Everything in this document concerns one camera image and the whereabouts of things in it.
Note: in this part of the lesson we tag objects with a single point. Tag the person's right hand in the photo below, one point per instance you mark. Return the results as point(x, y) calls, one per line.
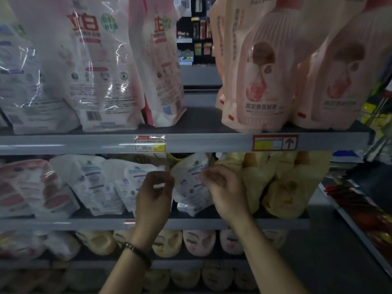
point(228, 196)

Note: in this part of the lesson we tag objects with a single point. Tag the person's left hand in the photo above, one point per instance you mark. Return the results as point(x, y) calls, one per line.
point(153, 205)

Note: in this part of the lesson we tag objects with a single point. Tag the grey metal shelf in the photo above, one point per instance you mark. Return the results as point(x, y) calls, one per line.
point(202, 140)

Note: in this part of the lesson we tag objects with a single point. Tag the small pink white Chaoneng pouches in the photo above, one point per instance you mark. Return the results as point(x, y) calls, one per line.
point(37, 189)

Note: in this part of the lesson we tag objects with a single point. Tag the magenta Liby detergent pouch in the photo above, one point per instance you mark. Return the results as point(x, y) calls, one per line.
point(162, 70)

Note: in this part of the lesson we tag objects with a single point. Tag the person's left forearm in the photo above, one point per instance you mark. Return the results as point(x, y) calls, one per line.
point(125, 272)

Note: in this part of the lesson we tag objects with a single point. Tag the person's right forearm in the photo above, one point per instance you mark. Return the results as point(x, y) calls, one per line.
point(269, 263)

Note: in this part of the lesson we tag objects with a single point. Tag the dark aisle shelf unit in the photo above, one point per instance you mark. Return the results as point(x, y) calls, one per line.
point(367, 199)

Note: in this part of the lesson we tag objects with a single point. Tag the row of pale yellow bottles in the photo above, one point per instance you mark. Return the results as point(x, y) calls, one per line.
point(196, 242)

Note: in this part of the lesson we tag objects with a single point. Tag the red-framed price tag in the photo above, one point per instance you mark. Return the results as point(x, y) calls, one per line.
point(150, 144)
point(275, 142)

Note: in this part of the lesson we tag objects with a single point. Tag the row of pale round packs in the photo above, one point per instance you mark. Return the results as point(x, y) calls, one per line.
point(184, 279)

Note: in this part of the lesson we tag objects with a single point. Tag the stack of blue-white packets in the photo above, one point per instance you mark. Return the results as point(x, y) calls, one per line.
point(346, 157)

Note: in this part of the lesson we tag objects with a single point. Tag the row of red round packs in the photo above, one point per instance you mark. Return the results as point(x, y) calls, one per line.
point(361, 217)

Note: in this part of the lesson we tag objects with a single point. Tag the rack of hanging blister packs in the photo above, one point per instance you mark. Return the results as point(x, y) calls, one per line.
point(196, 30)

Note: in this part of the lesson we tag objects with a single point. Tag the yellow hanging packets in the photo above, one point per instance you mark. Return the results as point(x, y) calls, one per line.
point(377, 116)

